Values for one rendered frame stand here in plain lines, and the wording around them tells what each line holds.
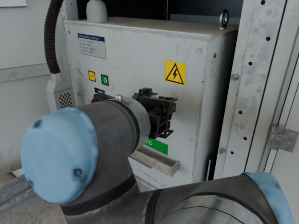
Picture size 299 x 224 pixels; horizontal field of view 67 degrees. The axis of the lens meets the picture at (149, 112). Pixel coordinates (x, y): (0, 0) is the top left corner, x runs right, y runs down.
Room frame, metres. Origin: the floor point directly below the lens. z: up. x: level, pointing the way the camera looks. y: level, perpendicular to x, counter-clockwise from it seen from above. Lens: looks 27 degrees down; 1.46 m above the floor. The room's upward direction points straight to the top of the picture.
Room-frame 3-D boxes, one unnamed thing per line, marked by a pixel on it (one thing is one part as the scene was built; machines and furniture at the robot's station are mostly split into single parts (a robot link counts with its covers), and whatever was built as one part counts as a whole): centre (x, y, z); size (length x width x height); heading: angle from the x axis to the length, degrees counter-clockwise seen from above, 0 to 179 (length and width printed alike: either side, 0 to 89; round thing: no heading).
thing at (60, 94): (0.68, 0.28, 1.14); 0.08 x 0.05 x 0.17; 141
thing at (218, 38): (0.80, -0.08, 1.15); 0.51 x 0.50 x 0.48; 141
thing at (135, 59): (0.60, 0.08, 1.15); 0.48 x 0.01 x 0.48; 51
